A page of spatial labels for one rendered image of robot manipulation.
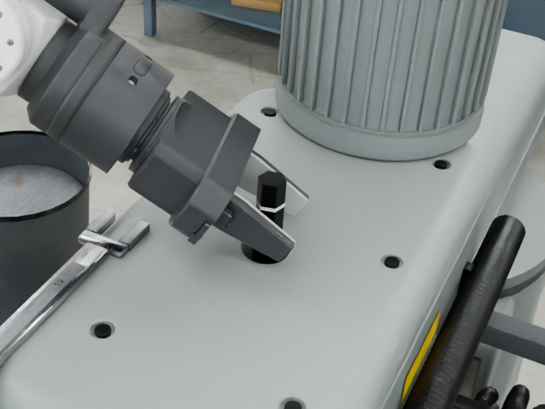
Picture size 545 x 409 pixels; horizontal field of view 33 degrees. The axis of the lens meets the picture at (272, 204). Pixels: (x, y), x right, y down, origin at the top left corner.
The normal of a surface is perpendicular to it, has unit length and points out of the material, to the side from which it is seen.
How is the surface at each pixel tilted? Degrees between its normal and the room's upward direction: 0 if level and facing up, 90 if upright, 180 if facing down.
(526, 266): 0
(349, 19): 90
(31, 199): 0
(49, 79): 54
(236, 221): 90
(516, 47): 9
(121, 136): 75
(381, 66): 90
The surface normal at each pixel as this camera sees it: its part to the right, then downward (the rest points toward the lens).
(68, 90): 0.06, 0.25
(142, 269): 0.06, -0.80
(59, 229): 0.70, 0.51
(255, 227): -0.21, 0.58
